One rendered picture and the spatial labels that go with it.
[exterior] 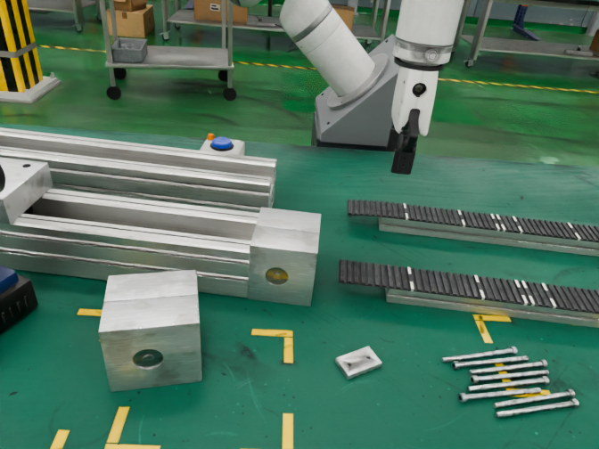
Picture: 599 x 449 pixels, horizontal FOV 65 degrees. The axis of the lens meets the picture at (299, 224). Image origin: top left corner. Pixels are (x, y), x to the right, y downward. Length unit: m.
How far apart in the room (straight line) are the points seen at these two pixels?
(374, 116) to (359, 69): 0.12
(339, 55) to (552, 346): 0.78
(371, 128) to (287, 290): 0.62
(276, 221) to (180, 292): 0.19
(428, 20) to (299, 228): 0.33
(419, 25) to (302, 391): 0.50
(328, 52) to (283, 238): 0.64
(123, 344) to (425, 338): 0.38
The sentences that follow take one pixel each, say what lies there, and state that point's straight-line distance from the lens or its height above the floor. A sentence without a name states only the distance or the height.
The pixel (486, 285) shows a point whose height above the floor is 0.81.
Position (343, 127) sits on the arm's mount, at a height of 0.82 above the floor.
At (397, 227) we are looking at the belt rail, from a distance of 0.86.
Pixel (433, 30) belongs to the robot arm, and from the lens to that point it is 0.72.
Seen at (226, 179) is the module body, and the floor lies 0.86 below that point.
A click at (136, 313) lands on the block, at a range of 0.54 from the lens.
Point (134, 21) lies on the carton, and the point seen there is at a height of 0.16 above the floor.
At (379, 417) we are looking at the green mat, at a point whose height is 0.78.
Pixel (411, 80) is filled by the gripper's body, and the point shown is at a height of 1.06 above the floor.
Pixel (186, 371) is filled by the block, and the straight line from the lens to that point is 0.57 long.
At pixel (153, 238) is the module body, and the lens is 0.66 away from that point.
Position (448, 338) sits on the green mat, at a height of 0.78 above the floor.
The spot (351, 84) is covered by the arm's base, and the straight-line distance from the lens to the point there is 1.21.
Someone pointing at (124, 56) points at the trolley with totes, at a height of 0.31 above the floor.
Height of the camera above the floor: 1.24
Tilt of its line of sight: 33 degrees down
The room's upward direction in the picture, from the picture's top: 6 degrees clockwise
